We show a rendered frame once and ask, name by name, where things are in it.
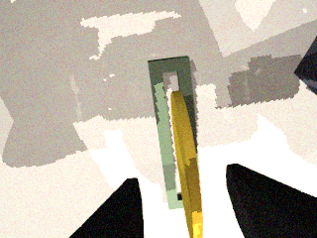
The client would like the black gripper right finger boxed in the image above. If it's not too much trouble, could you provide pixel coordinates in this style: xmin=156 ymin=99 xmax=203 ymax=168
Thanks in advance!
xmin=226 ymin=163 xmax=317 ymax=238

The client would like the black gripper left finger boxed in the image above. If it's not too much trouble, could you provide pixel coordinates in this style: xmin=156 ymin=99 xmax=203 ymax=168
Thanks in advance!
xmin=68 ymin=178 xmax=144 ymax=238

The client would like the gold coin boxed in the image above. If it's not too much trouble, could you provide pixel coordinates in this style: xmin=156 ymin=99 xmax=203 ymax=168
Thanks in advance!
xmin=170 ymin=90 xmax=203 ymax=238

